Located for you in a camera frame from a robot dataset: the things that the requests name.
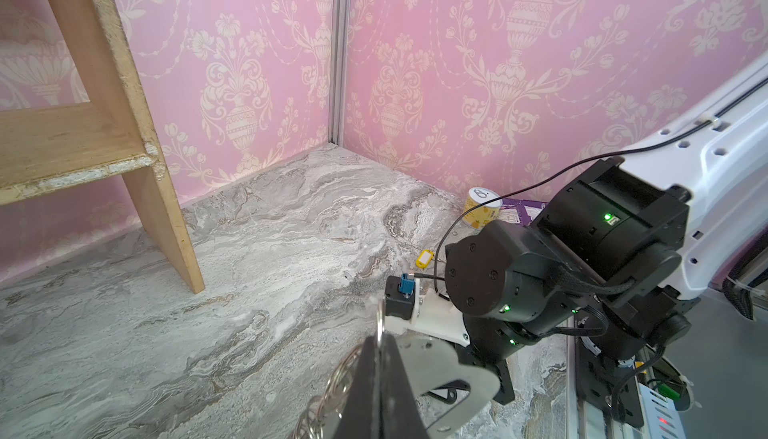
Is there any silver metal key holder plate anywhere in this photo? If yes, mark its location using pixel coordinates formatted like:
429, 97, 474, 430
290, 303, 500, 438

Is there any yellow key tag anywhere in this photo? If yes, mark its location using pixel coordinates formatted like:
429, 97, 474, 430
415, 249, 434, 270

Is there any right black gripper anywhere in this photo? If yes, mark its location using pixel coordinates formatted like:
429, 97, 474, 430
455, 318, 571, 407

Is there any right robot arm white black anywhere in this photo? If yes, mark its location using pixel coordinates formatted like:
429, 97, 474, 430
445, 58, 767, 410

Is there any purple snack packet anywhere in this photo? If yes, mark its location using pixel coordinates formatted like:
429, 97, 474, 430
498, 198, 547, 226

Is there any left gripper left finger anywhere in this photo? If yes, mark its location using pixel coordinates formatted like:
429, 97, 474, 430
333, 336, 382, 439

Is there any wooden two-tier shelf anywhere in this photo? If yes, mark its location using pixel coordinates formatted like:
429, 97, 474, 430
1, 0, 205, 293

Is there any yellow cup white lid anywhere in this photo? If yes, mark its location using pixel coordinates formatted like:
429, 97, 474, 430
462, 187, 503, 229

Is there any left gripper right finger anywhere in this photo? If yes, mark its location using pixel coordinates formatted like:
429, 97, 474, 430
379, 333, 428, 439

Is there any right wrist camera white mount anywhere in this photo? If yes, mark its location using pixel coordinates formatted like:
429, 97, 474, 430
384, 274, 470, 347

